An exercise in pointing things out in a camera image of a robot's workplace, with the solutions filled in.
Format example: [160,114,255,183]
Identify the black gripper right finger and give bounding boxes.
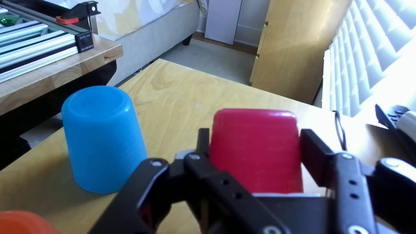
[301,129,416,234]

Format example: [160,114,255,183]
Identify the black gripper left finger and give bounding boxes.
[88,127,283,234]

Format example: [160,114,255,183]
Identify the pinkish red plastic cup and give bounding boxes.
[208,108,304,195]

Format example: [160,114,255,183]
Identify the blue plastic cup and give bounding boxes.
[61,84,149,195]

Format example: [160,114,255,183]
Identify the orange plastic cup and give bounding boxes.
[0,209,60,234]

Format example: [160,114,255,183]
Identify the white handheld device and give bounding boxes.
[395,109,416,143]

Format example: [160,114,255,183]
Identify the white window blinds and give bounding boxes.
[321,0,416,120]

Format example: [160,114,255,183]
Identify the wooden side cabinet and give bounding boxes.
[249,0,353,105]

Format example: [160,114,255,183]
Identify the white cabinet panel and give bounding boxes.
[204,0,243,45]

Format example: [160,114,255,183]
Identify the white bed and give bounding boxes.
[43,0,201,86]

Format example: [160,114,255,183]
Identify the thin black power cable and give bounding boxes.
[330,109,348,152]

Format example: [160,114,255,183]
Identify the wooden workbench black frame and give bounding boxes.
[0,31,125,172]

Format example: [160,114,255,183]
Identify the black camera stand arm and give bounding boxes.
[54,0,101,27]

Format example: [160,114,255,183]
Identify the aluminium rail frame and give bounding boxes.
[0,6,95,84]

